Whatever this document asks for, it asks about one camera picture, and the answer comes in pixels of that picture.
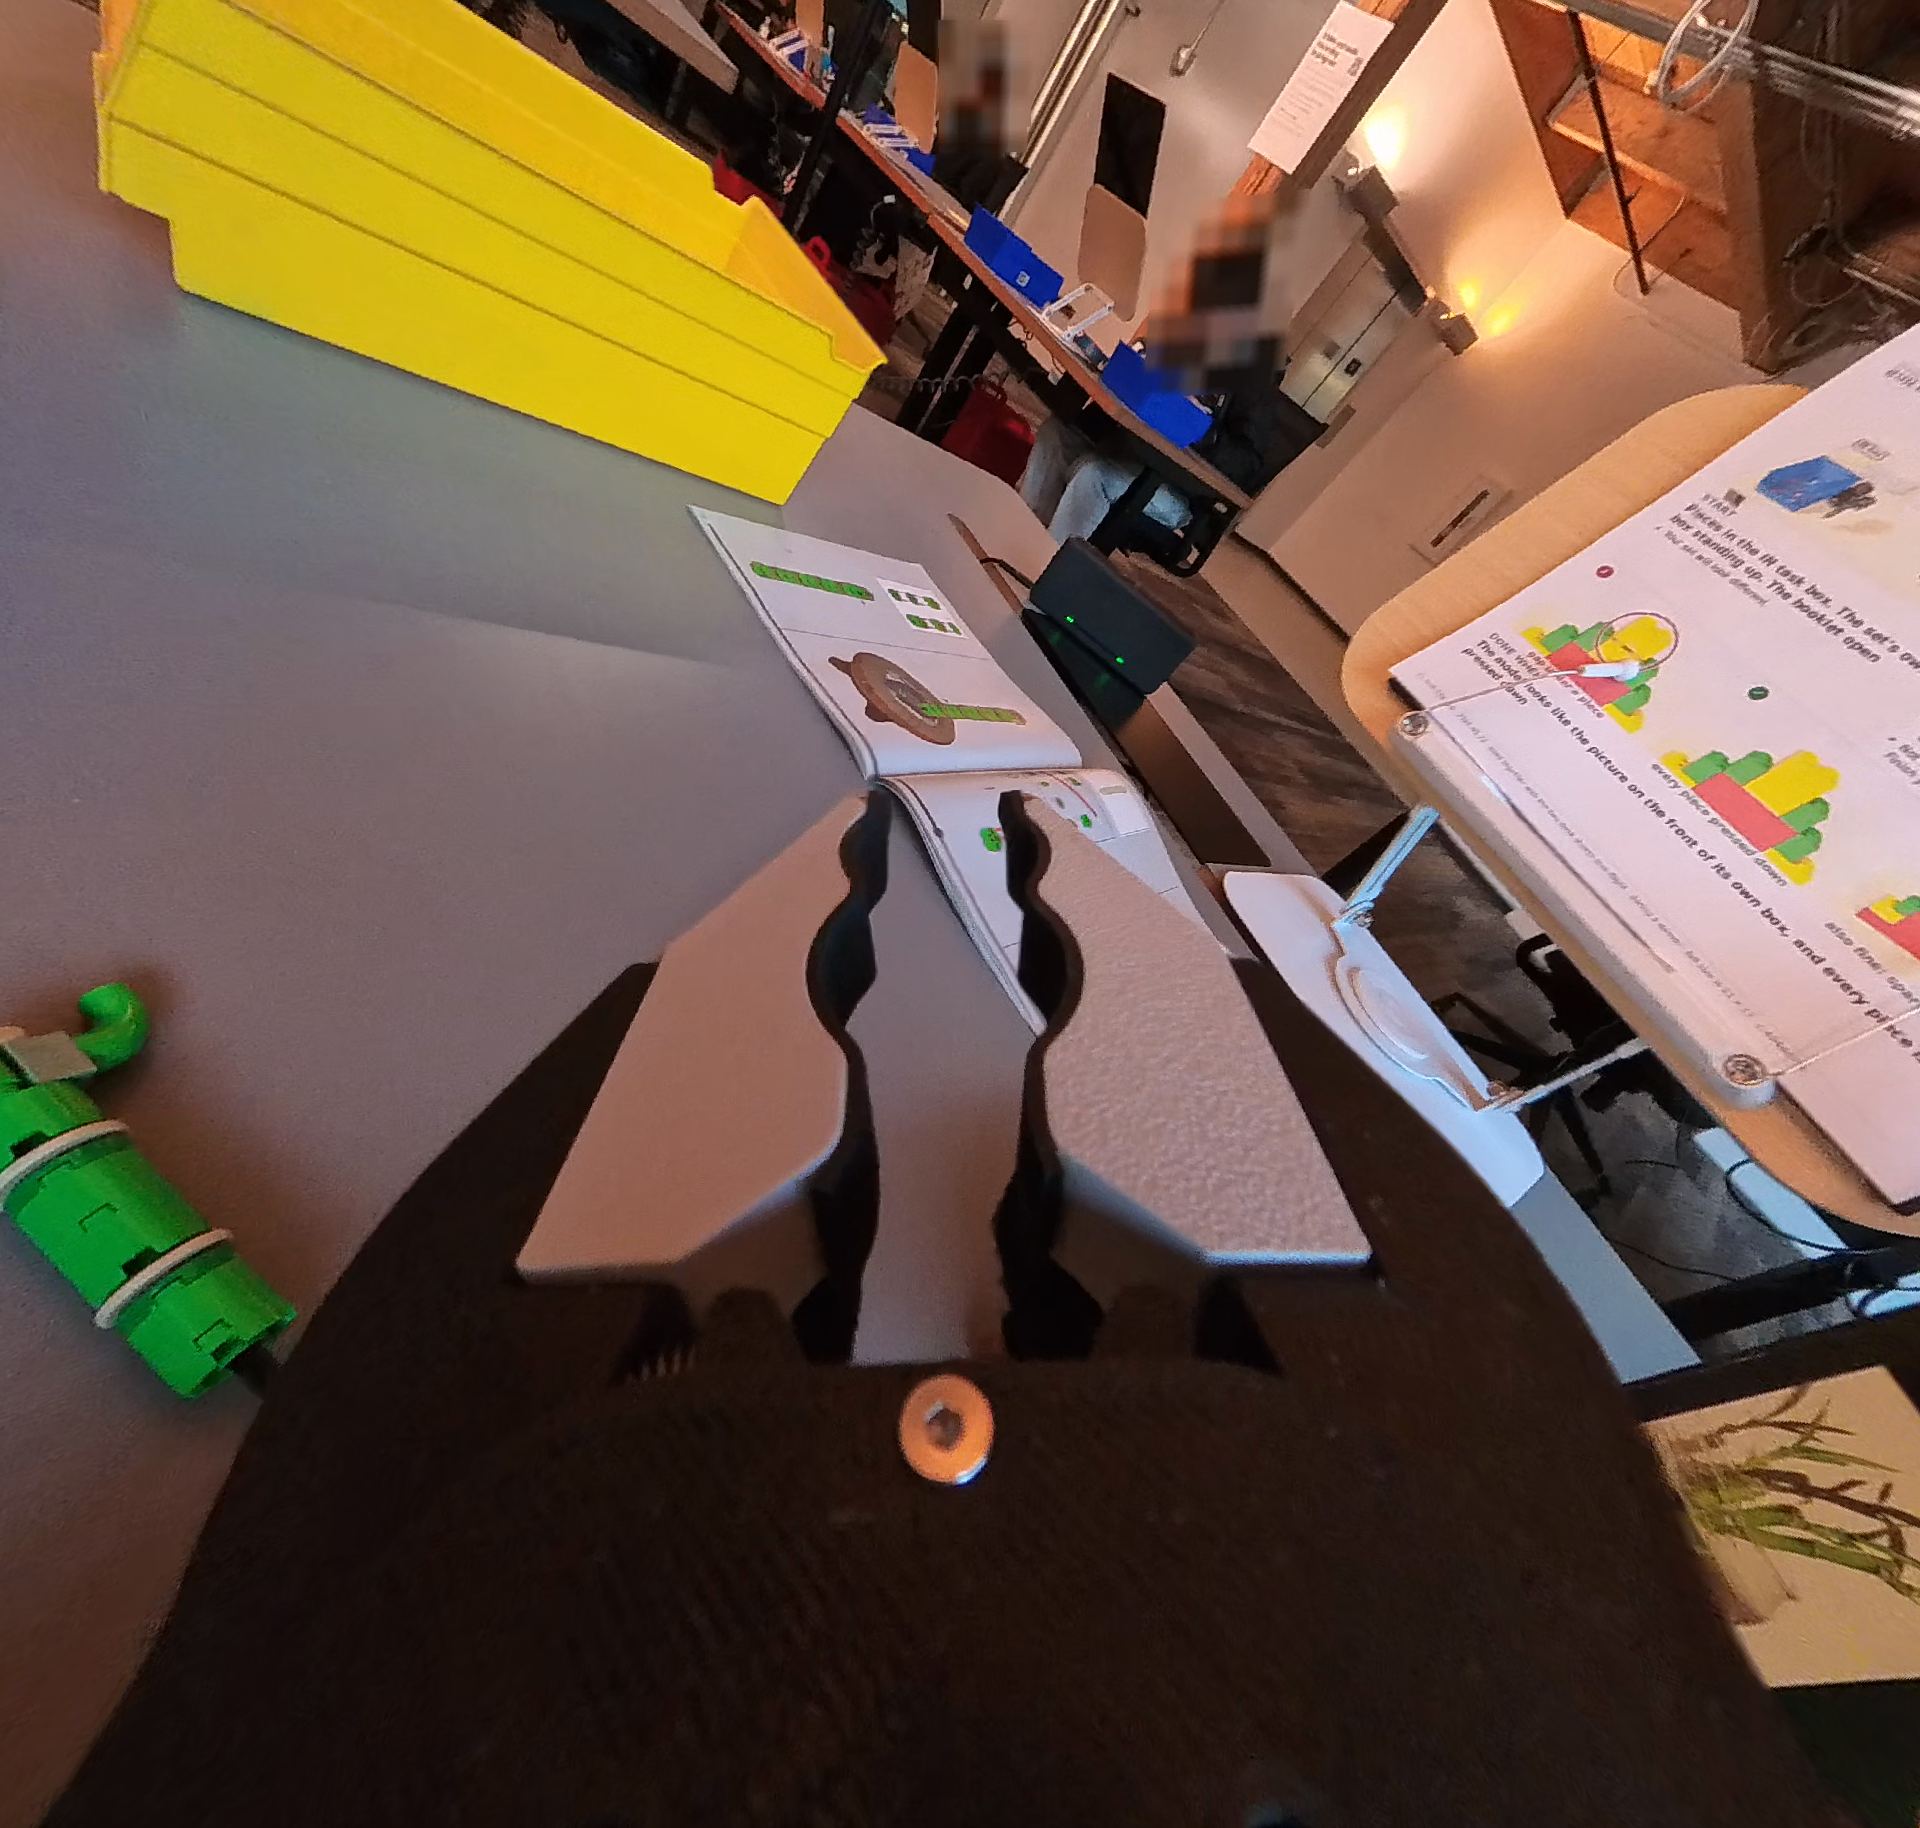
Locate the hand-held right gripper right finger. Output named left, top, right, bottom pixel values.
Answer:
left=986, top=790, right=1373, bottom=1354

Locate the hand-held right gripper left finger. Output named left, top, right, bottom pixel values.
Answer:
left=513, top=790, right=893, bottom=1354

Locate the green brick bamboo stalk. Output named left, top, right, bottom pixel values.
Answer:
left=0, top=979, right=302, bottom=1400

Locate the grey desk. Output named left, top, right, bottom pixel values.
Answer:
left=0, top=0, right=1703, bottom=1828

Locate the black device with green lights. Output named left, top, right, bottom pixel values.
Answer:
left=1024, top=538, right=1198, bottom=731

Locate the open instruction booklet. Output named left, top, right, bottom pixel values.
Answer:
left=689, top=503, right=1247, bottom=1036

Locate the light wooden board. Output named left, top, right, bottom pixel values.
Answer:
left=1337, top=382, right=1920, bottom=1242

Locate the printed instruction sheet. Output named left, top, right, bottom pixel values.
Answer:
left=1385, top=328, right=1920, bottom=1208

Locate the red container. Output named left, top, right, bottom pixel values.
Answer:
left=942, top=375, right=1038, bottom=487

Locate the blue plastic bin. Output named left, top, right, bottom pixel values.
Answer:
left=964, top=203, right=1068, bottom=304
left=1102, top=342, right=1213, bottom=447

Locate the yellow plastic bin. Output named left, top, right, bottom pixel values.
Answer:
left=95, top=117, right=824, bottom=507
left=91, top=49, right=841, bottom=457
left=91, top=0, right=876, bottom=411
left=102, top=0, right=889, bottom=375

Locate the beige chair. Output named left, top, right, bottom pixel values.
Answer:
left=1072, top=184, right=1150, bottom=308

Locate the white paper sign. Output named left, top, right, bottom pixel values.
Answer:
left=1247, top=0, right=1397, bottom=178

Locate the white wire document stand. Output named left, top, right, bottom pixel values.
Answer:
left=1221, top=709, right=1787, bottom=1208

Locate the wall light fixture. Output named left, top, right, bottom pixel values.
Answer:
left=1332, top=102, right=1483, bottom=357

